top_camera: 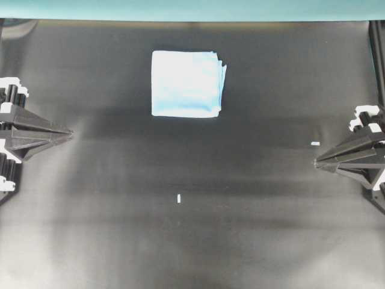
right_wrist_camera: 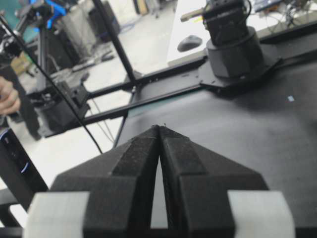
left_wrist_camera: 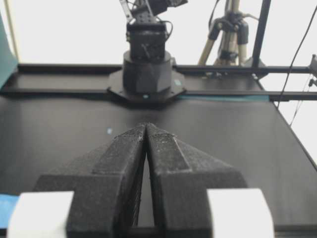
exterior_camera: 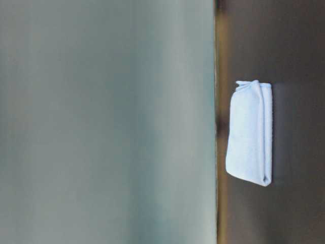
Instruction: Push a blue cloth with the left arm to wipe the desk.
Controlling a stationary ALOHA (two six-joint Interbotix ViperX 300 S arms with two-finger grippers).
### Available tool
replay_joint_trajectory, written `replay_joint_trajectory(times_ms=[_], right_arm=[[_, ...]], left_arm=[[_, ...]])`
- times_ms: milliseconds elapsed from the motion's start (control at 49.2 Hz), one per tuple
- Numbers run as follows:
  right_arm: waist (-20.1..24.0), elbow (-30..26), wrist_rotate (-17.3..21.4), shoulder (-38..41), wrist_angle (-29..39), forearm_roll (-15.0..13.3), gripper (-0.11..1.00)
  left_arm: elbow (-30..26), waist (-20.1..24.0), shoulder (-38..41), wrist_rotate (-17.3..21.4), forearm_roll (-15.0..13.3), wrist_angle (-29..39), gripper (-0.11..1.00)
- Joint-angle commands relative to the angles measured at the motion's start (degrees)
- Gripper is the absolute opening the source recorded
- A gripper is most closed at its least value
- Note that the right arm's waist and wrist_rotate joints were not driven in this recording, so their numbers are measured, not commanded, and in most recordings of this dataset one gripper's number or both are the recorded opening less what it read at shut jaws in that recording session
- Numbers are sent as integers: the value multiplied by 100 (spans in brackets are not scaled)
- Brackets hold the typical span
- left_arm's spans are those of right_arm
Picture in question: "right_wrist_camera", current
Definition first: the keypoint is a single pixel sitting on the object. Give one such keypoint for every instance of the black computer mouse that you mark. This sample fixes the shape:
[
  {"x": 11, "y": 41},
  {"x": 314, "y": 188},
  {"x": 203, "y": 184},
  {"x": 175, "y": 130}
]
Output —
[{"x": 189, "y": 43}]

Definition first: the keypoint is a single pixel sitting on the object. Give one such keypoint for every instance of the small white sticker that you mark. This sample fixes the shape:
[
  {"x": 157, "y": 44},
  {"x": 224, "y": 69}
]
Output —
[{"x": 291, "y": 98}]

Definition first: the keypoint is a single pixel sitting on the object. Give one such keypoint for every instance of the black tripod stand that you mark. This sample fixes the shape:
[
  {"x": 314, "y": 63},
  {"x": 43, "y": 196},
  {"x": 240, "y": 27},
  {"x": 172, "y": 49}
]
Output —
[{"x": 37, "y": 15}]

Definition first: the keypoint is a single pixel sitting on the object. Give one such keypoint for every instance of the black mounting plate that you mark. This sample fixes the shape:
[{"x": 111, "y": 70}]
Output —
[{"x": 221, "y": 85}]

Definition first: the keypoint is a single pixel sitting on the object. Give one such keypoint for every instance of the white side table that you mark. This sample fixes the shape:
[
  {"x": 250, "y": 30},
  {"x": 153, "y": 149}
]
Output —
[{"x": 264, "y": 23}]

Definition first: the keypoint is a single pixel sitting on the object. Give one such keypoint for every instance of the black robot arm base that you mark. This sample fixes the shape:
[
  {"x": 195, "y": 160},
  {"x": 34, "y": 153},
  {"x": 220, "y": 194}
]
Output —
[{"x": 233, "y": 47}]

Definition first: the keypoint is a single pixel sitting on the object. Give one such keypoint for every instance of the bare person hand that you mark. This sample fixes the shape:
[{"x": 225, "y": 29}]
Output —
[{"x": 9, "y": 97}]

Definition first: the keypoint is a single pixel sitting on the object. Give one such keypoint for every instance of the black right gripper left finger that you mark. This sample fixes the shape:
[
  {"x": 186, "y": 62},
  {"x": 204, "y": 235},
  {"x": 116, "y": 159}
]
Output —
[{"x": 109, "y": 196}]

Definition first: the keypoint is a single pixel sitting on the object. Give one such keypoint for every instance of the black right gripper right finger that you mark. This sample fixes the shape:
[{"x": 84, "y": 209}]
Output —
[{"x": 211, "y": 196}]

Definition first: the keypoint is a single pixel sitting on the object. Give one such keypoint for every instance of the black device with blue light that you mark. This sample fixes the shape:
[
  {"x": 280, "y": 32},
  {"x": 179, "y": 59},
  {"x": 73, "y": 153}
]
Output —
[{"x": 17, "y": 169}]

